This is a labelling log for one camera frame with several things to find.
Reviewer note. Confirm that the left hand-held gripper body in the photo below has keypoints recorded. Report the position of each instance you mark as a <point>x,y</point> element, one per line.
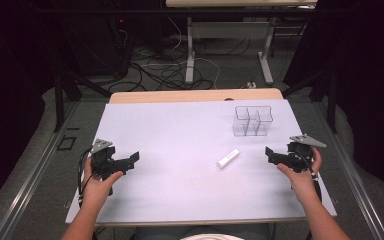
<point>104,160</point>

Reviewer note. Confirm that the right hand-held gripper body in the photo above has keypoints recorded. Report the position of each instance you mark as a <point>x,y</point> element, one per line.
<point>299,154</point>

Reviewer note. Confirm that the clear plastic compartment organizer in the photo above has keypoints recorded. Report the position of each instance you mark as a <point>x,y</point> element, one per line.
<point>251,121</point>

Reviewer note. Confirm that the small white tube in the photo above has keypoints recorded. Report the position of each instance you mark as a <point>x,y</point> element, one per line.
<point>228,158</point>

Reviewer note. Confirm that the person's left hand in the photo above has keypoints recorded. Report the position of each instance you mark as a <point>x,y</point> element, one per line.
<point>97,188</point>

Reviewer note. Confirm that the person's right hand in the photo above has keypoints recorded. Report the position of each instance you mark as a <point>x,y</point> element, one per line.
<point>301,183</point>

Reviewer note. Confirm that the white table mat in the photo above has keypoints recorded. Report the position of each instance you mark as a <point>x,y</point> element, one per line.
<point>183,173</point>

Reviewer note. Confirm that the black metal stand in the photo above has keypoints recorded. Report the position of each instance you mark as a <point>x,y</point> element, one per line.
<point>330,96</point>
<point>60,100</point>

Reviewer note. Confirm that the white power plug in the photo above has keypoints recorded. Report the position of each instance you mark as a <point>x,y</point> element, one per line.
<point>251,85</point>

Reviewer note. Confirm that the person's dark clothing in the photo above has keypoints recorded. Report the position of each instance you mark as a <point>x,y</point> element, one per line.
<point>166,231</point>

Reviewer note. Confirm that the wooden table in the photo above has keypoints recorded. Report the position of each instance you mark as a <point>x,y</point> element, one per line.
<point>193,96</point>

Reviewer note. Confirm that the black computer tower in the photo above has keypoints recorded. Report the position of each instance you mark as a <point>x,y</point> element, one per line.
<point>116,43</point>

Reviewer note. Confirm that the light wooden desk top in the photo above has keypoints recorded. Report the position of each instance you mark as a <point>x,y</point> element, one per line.
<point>240,3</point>

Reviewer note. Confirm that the aluminium rail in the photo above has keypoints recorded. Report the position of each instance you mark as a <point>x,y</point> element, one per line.
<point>23,190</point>
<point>356,186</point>

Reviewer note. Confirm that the white metal desk frame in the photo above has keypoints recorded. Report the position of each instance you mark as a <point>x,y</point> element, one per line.
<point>190,56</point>

